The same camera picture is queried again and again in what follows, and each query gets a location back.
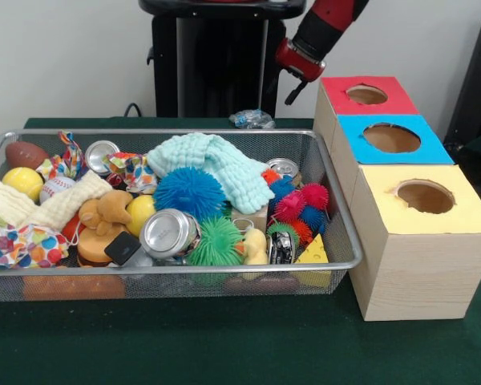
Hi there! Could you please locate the white toy baseball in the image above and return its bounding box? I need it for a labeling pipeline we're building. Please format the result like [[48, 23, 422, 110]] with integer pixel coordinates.
[[38, 176, 77, 204]]

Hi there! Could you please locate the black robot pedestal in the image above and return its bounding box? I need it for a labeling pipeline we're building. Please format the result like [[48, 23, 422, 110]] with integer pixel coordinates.
[[138, 0, 308, 119]]

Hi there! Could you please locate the yellow cheese wedge toy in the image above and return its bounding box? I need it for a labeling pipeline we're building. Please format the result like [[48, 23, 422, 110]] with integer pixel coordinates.
[[294, 233, 330, 290]]

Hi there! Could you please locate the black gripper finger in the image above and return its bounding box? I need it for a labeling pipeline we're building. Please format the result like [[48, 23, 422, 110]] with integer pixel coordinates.
[[285, 80, 308, 106], [266, 68, 284, 95]]

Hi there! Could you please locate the wooden box with three holes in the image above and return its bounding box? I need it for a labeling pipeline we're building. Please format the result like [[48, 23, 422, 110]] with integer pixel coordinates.
[[312, 75, 481, 322]]

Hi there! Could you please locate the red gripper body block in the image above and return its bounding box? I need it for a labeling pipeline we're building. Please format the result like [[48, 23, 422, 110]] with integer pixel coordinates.
[[275, 38, 327, 83]]

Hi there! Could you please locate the green spiky rubber ball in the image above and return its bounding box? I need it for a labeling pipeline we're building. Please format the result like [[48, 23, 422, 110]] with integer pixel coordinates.
[[185, 216, 245, 266]]

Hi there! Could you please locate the brown toy football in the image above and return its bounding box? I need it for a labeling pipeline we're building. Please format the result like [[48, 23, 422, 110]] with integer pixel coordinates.
[[5, 140, 51, 169]]

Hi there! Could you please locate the clear plastic bottle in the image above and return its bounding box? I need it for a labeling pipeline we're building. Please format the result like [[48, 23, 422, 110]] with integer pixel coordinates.
[[228, 108, 277, 130]]

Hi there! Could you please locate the dark green table cloth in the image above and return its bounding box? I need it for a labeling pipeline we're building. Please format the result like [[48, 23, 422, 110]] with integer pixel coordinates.
[[0, 115, 481, 385]]

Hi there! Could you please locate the silver drink can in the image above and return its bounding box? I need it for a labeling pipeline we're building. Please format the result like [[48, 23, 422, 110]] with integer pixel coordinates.
[[139, 208, 202, 260]]

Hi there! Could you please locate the cream waffle cloth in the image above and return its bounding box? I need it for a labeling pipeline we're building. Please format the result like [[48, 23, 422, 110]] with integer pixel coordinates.
[[0, 170, 113, 232]]

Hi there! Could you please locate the yellow tennis ball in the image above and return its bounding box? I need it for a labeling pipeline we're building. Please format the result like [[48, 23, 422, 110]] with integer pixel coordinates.
[[2, 166, 44, 203]]

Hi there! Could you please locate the mint green waffle cloth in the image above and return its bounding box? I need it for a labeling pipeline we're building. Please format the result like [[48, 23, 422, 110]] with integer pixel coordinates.
[[146, 132, 276, 215]]

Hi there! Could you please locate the silver wire mesh bin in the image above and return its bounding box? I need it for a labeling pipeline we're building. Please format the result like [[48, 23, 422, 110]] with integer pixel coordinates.
[[0, 128, 362, 302]]

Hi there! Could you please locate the brown plush toy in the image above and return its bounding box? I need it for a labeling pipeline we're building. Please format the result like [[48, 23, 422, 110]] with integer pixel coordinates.
[[78, 189, 134, 237]]

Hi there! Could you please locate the blue spiky rubber ball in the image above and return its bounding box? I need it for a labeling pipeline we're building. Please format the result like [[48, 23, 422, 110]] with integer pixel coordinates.
[[152, 166, 228, 222]]

